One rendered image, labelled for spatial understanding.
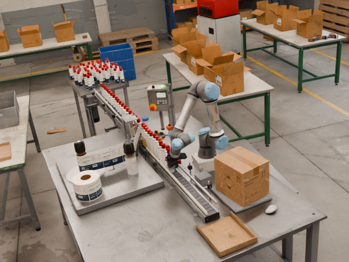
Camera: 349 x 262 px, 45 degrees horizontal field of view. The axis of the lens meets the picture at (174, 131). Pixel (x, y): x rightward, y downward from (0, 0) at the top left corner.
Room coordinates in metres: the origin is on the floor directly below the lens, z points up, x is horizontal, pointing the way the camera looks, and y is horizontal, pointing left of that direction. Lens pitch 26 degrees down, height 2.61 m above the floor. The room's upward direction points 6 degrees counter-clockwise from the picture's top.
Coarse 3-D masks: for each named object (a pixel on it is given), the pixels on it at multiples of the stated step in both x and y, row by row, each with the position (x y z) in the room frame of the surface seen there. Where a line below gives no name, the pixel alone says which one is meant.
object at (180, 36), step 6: (174, 30) 6.55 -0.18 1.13; (180, 30) 6.57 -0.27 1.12; (186, 30) 6.59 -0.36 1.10; (192, 30) 6.55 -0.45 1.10; (174, 36) 6.53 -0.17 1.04; (180, 36) 6.19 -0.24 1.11; (186, 36) 6.21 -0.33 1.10; (192, 36) 6.24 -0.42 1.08; (174, 42) 6.44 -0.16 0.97; (180, 42) 6.19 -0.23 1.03
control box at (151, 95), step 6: (150, 90) 3.10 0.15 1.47; (156, 90) 3.09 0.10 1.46; (162, 90) 3.08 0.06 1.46; (150, 96) 3.10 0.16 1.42; (150, 102) 3.10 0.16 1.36; (156, 102) 3.09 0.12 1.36; (168, 102) 3.07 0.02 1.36; (156, 108) 3.09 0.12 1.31; (162, 108) 3.08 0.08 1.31; (168, 108) 3.07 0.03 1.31
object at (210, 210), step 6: (168, 174) 2.79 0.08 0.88; (174, 174) 2.78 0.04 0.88; (180, 174) 2.77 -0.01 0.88; (174, 180) 2.69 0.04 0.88; (180, 180) 2.69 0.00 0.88; (186, 180) 2.68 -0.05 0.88; (186, 186) 2.60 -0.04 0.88; (192, 186) 2.59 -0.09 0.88; (192, 192) 2.51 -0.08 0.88; (198, 198) 2.44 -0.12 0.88; (204, 204) 2.36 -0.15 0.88; (210, 210) 2.29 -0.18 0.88
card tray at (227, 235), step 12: (228, 216) 2.26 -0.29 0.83; (204, 228) 2.16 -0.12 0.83; (216, 228) 2.15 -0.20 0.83; (228, 228) 2.14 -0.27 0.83; (240, 228) 2.12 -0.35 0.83; (216, 240) 2.04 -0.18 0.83; (228, 240) 2.03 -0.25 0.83; (240, 240) 2.01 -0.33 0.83; (252, 240) 1.98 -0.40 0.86; (216, 252) 1.94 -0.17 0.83; (228, 252) 1.91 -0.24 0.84
